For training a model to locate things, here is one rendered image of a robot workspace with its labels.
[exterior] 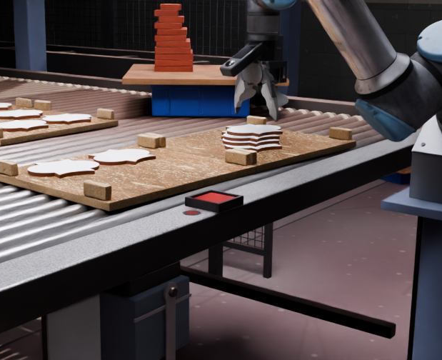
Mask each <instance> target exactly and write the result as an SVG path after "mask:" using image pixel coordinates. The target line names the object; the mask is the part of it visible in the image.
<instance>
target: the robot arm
mask: <svg viewBox="0 0 442 360"><path fill-rule="evenodd" d="M296 1H297V0H248V8H247V15H248V16H247V32H248V33H249V34H248V40H254V42H252V41H251V42H250V43H248V44H247V45H246V46H245V47H243V48H242V50H240V51H239V52H238V53H237V54H235V55H234V56H232V57H231V58H230V59H229V60H228V61H227V62H226V63H225V64H223V65H222V66H220V68H219V69H220V71H221V73H222V75H223V76H231V77H235V76H237V75H238V76H237V79H236V86H235V96H234V106H235V113H236V114H238V113H239V111H240V109H241V103H242V102H243V101H244V100H247V99H250V98H251V97H253V96H254V95H255V94H256V90H254V89H252V87H253V85H254V84H256V86H261V85H262V84H263V87H262V90H261V93H262V95H263V97H264V98H265V100H266V105H267V107H268V109H269V115H270V116H271V117H272V118H273V120H274V121H275V122H277V121H278V115H279V112H278V108H279V107H281V106H283V105H285V104H287V103H288V97H287V96H286V95H284V94H281V93H280V92H278V89H277V88H276V85H275V84H278V83H286V82H287V61H283V36H278V34H276V33H278V26H279V10H284V9H287V8H289V7H291V6H293V5H294V4H295V3H296ZM306 2H307V4H308V5H309V6H310V8H311V10H312V11H313V13H314V14H315V15H316V17H317V19H318V20H319V21H320V23H321V25H322V26H323V28H324V29H325V30H326V32H327V34H328V35H329V36H330V38H331V40H332V42H333V43H334V44H335V45H336V47H337V49H338V50H339V51H340V53H341V55H342V57H343V58H344V59H345V61H346V63H347V64H348V65H349V67H350V68H351V70H352V72H353V73H354V74H355V76H356V78H357V79H356V83H355V90H356V92H357V94H358V95H359V96H360V99H357V100H356V103H355V107H356V110H357V112H358V113H359V114H360V115H361V116H362V117H363V119H364V120H365V121H366V122H367V123H368V124H369V125H370V126H372V127H373V128H374V129H375V130H376V131H377V132H378V133H379V134H381V135H382V136H384V137H385V138H387V139H388V140H390V141H393V142H401V141H403V140H404V139H406V138H407V137H409V136H410V135H411V134H412V133H416V132H417V131H416V130H417V129H419V128H420V127H421V126H423V125H424V124H425V123H426V122H427V121H428V120H429V119H431V118H432V117H433V116H436V121H437V122H438V125H439V127H440V129H441V131H442V21H438V22H436V23H434V24H431V25H430V26H428V27H427V28H425V29H424V30H423V31H422V32H421V34H420V35H419V37H418V41H417V49H418V51H417V52H416V53H415V54H414V55H413V56H411V57H410V58H409V56H408V55H407V54H402V53H397V52H396V51H395V50H394V48H393V47H392V45H391V43H390V42H389V40H388V39H387V37H386V35H385V34H384V32H383V31H382V29H381V27H380V26H379V25H378V22H377V21H376V20H375V18H374V17H373V14H372V13H371V12H370V10H369V8H368V7H367V5H366V3H365V2H364V0H306ZM284 67H285V78H283V68H284Z"/></svg>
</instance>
